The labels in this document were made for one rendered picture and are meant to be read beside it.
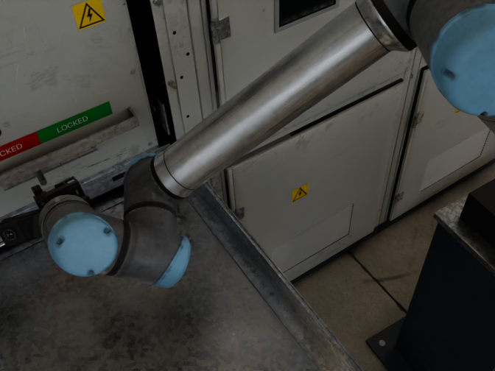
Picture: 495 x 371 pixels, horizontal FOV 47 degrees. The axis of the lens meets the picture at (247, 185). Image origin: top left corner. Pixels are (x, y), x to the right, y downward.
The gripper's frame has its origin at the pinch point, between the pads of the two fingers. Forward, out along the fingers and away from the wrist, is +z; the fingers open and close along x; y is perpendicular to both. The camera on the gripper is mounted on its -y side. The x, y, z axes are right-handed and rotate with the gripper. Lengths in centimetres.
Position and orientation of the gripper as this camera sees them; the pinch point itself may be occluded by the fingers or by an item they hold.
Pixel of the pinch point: (39, 199)
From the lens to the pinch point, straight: 119.8
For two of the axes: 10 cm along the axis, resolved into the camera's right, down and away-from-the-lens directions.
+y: 8.4, -4.3, 3.3
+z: -4.5, -2.0, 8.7
